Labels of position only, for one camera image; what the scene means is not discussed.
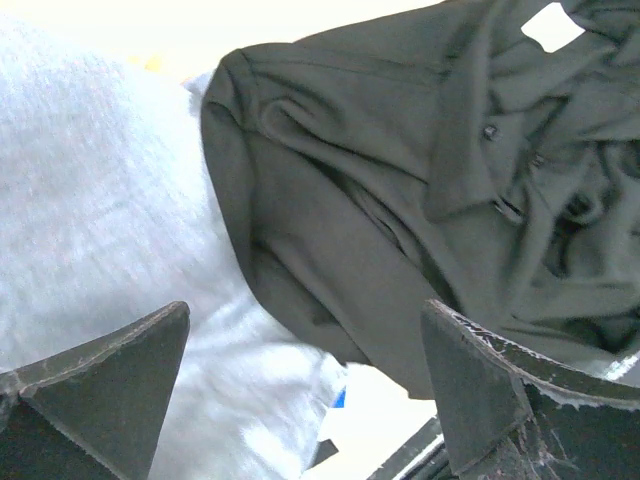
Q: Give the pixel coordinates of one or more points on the blue checked hanging shirt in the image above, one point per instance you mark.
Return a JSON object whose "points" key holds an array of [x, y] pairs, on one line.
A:
{"points": [[339, 402]]}

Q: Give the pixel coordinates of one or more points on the grey hanging shirt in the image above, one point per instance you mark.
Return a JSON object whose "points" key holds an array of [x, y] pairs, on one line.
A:
{"points": [[107, 214]]}

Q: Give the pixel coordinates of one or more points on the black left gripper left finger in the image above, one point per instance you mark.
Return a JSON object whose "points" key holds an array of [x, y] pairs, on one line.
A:
{"points": [[94, 411]]}

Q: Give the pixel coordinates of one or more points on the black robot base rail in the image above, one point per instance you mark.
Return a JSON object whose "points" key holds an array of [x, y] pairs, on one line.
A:
{"points": [[425, 447]]}

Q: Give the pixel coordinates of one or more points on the black shirt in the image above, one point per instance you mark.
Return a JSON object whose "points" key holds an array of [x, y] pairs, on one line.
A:
{"points": [[438, 153]]}

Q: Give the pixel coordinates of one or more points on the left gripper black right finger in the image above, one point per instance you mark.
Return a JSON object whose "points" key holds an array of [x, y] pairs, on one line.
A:
{"points": [[507, 412]]}

